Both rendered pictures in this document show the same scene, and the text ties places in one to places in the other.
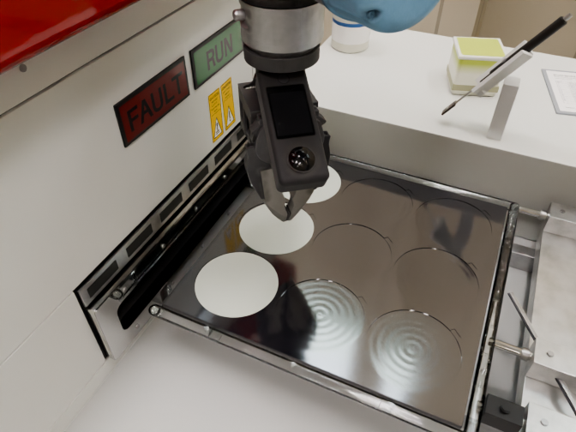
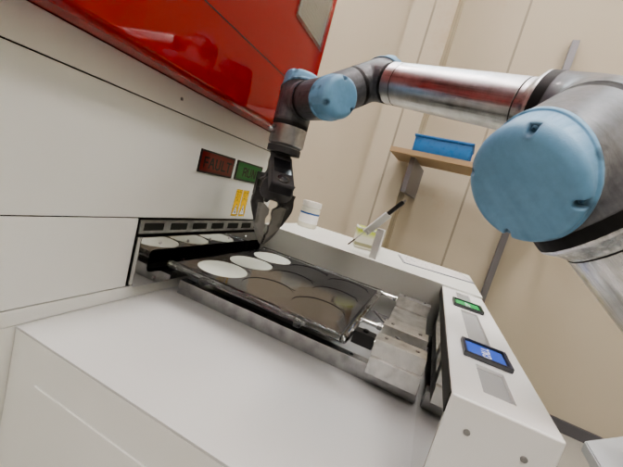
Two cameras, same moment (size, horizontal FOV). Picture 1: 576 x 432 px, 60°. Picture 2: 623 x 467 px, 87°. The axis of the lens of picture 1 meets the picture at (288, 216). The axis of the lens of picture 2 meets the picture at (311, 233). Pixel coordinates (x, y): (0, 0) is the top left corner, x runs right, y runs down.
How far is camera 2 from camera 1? 0.38 m
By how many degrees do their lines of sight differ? 35
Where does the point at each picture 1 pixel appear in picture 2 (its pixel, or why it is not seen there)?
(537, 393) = not seen: hidden behind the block
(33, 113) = (174, 118)
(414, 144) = (332, 256)
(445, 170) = (347, 272)
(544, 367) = (389, 327)
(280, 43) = (286, 138)
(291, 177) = (277, 182)
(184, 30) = (239, 149)
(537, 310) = not seen: hidden behind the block
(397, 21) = (334, 109)
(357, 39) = (311, 220)
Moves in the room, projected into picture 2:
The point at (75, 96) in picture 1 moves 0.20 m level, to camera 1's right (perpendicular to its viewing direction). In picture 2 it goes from (191, 129) to (293, 157)
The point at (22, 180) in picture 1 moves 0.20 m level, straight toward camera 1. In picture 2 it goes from (155, 138) to (191, 146)
